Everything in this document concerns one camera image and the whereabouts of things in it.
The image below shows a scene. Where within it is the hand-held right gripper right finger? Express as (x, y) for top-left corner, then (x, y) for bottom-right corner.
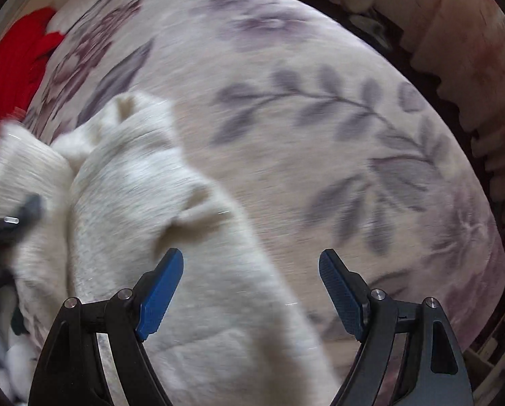
(318, 249), (475, 406)

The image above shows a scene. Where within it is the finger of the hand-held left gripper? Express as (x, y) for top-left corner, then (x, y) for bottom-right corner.
(0, 192), (46, 248)

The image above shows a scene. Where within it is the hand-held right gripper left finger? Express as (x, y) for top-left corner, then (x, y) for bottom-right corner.
(28, 248), (185, 406)

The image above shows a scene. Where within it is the white fluffy towel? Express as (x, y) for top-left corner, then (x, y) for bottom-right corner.
(0, 91), (342, 406)

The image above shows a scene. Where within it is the red cloth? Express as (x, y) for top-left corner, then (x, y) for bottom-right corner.
(0, 6), (67, 157)

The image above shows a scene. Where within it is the floral blanket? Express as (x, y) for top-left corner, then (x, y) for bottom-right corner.
(22, 0), (505, 406)

